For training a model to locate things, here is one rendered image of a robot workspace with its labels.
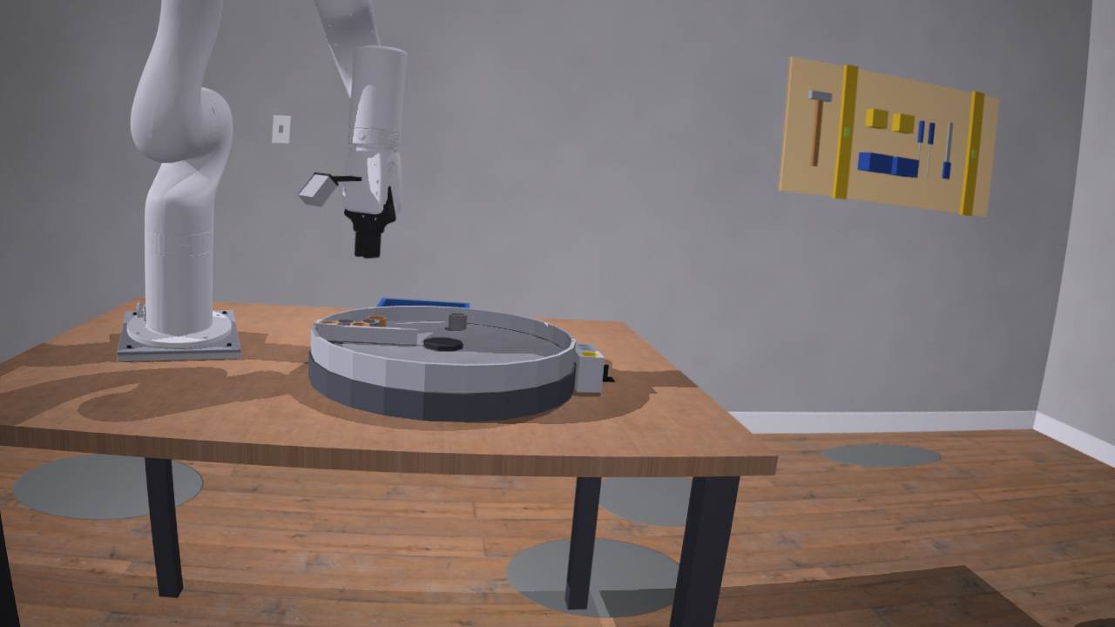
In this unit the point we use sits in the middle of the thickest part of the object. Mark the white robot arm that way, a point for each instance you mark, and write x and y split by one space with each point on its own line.
174 121

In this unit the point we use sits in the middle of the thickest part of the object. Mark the blue plastic crate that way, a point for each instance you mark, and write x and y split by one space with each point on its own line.
397 302

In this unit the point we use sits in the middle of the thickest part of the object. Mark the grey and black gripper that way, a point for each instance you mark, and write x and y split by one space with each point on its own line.
361 198

